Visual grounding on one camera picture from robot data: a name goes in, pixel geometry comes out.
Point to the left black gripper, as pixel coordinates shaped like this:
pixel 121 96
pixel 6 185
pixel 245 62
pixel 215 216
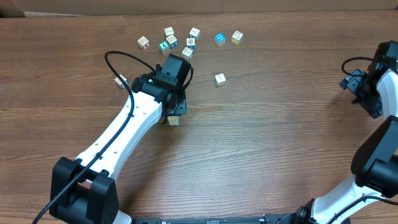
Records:
pixel 180 104

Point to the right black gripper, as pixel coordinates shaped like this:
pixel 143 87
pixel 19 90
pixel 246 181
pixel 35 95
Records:
pixel 374 105

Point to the yellow wooden block S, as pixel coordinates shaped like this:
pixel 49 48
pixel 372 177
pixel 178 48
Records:
pixel 174 120

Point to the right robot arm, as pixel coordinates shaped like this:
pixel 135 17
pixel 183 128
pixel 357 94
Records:
pixel 374 166

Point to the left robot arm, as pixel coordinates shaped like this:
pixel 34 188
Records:
pixel 83 190

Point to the wooden block letter L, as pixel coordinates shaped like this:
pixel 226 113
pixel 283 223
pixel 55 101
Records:
pixel 187 53

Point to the wooden block green letter I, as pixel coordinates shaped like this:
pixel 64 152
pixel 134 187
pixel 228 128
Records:
pixel 220 79

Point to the wooden block green four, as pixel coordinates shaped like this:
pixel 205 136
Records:
pixel 164 47

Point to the wooden block blue side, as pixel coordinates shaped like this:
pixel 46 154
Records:
pixel 190 43

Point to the wooden block blue X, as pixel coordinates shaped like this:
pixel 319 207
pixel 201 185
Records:
pixel 172 40

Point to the wooden block blue five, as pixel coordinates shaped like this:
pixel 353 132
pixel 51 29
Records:
pixel 121 81

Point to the wooden block red letter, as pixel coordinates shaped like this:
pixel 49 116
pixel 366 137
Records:
pixel 143 43

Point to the plain top wooden block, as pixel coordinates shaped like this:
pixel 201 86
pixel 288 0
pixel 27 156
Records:
pixel 169 31

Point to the wooden block far blue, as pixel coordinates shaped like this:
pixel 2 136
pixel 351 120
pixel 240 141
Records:
pixel 194 33

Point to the blue top wooden block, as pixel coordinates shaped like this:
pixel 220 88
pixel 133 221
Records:
pixel 220 39

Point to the wooden block yellow edge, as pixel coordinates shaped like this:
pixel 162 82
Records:
pixel 237 37

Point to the cardboard backdrop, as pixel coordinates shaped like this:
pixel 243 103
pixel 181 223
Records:
pixel 22 8

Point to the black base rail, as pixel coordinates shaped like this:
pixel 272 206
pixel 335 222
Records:
pixel 267 219

